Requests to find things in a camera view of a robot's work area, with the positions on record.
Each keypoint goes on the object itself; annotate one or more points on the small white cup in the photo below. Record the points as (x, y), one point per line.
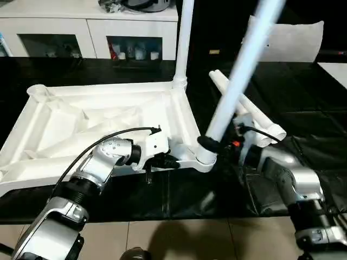
(154, 55)
(121, 55)

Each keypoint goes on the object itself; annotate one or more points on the black work mat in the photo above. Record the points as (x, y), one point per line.
(298, 108)

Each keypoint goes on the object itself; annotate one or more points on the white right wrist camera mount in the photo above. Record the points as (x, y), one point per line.
(245, 122)

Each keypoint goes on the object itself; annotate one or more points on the grey crumpled cloth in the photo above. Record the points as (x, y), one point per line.
(111, 6)

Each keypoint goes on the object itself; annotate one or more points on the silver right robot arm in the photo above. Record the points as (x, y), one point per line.
(298, 178)

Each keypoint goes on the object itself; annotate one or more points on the blue and white mop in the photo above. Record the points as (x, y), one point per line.
(5, 46)

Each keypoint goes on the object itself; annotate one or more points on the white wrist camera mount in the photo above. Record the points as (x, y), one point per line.
(245, 122)
(154, 143)

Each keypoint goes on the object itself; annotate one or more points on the red bottle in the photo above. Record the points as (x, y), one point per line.
(112, 51)

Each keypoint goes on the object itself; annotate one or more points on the black cabinet with gold label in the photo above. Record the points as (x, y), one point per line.
(211, 27)

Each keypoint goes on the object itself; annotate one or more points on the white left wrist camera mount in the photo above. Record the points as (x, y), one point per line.
(154, 143)

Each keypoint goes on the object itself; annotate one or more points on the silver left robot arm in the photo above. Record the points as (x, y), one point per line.
(100, 162)

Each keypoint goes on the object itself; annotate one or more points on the dark round helmet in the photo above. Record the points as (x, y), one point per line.
(147, 5)

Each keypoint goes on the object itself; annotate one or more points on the grey cushion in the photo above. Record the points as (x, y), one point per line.
(292, 40)

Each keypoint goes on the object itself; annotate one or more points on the white plastic table leg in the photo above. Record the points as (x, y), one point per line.
(184, 40)
(244, 67)
(260, 116)
(217, 81)

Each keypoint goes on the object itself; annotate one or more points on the white plastic table top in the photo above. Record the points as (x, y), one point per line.
(81, 122)

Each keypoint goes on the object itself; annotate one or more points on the printed glass jar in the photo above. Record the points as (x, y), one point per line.
(130, 52)
(139, 52)

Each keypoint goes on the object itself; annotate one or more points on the white sideboard with glass doors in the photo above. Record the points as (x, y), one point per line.
(81, 27)

